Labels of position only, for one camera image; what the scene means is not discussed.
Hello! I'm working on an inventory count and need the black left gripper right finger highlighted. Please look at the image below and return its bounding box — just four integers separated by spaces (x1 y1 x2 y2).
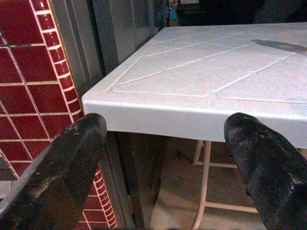
224 112 307 230

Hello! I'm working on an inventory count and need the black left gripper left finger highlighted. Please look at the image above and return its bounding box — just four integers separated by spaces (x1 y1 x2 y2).
0 113 108 230

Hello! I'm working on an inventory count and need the red tiled pillar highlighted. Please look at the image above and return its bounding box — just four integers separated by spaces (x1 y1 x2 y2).
0 0 118 230

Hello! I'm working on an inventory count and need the white plastic table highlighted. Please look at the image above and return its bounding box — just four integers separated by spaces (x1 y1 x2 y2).
81 22 307 230

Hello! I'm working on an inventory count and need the dark grey metal door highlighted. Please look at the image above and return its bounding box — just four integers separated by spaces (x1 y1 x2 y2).
50 0 179 230

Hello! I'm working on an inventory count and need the black furniture panel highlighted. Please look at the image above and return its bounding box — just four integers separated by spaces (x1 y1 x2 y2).
176 0 307 26

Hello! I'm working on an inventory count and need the blue hanging item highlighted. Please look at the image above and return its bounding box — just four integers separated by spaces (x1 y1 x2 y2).
155 3 179 26

